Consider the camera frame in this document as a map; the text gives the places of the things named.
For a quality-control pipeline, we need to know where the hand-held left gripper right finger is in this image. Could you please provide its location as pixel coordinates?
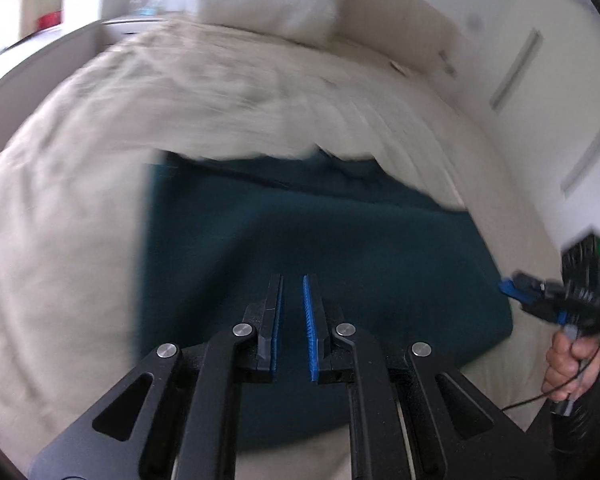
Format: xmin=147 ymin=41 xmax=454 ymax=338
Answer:
xmin=300 ymin=273 xmax=537 ymax=480

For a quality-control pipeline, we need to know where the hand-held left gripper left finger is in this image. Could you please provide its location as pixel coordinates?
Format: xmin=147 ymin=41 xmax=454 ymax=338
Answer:
xmin=30 ymin=273 xmax=285 ymax=480

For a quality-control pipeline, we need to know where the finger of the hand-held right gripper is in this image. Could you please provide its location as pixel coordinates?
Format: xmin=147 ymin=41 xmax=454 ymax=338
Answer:
xmin=517 ymin=300 xmax=573 ymax=327
xmin=499 ymin=271 xmax=573 ymax=306

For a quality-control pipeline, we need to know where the dark green sweater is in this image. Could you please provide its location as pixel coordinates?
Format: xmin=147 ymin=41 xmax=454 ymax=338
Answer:
xmin=139 ymin=144 xmax=515 ymax=453

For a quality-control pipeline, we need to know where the person's right hand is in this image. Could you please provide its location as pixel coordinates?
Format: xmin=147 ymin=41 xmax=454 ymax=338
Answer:
xmin=541 ymin=327 xmax=600 ymax=403

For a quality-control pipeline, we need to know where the bed with beige sheet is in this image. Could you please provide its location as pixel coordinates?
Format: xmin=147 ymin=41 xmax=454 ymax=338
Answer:
xmin=0 ymin=14 xmax=563 ymax=480

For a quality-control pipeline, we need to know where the beige padded headboard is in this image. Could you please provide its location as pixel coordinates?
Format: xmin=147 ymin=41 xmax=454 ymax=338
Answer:
xmin=330 ymin=0 xmax=458 ymax=77

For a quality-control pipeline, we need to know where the white nightstand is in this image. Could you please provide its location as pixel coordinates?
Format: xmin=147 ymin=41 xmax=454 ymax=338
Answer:
xmin=101 ymin=15 xmax=173 ymax=45

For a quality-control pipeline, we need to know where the white window ledge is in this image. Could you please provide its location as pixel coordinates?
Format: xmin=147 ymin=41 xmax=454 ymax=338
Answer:
xmin=0 ymin=20 xmax=106 ymax=111

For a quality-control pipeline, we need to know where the red box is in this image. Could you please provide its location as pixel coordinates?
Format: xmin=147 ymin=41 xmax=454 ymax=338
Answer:
xmin=35 ymin=11 xmax=64 ymax=32

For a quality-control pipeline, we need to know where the black cable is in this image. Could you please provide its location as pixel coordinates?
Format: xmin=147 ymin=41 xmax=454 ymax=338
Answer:
xmin=500 ymin=342 xmax=600 ymax=411

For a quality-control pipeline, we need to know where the long wardrobe door handle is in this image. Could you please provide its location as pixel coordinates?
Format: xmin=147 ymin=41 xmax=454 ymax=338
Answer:
xmin=561 ymin=105 xmax=600 ymax=197
xmin=489 ymin=27 xmax=544 ymax=110

